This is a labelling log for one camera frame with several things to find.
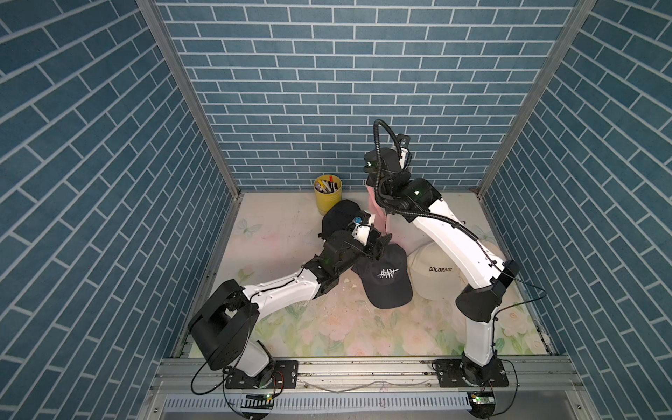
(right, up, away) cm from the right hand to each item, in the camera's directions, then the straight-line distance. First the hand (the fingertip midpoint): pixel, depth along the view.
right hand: (387, 167), depth 74 cm
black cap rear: (-15, -14, +25) cm, 33 cm away
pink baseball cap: (0, -16, +5) cm, 17 cm away
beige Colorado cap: (+19, -35, +18) cm, 43 cm away
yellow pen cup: (-19, -4, +33) cm, 39 cm away
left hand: (+1, -19, +3) cm, 20 cm away
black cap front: (+2, -36, +15) cm, 39 cm away
